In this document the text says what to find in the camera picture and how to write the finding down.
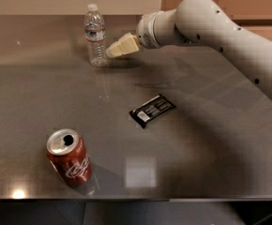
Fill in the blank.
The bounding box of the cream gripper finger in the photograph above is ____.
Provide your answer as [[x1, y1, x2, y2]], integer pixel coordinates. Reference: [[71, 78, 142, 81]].
[[106, 39, 140, 58], [117, 33, 137, 44]]

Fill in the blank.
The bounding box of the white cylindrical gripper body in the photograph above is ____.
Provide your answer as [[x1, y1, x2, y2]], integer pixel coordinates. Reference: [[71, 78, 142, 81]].
[[136, 9, 177, 49]]

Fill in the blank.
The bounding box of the clear plastic water bottle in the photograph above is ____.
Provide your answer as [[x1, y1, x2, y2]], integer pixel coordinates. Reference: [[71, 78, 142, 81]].
[[83, 4, 107, 68]]

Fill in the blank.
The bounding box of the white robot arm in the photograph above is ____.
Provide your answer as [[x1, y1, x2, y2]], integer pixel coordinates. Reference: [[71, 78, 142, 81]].
[[106, 0, 272, 100]]

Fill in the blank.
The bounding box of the black rxbar chocolate wrapper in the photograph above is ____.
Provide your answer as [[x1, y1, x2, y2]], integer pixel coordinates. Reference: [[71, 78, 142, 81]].
[[129, 94, 175, 128]]

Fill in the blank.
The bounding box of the red coca-cola can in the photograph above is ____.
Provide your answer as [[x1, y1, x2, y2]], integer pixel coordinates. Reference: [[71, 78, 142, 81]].
[[46, 128, 92, 187]]

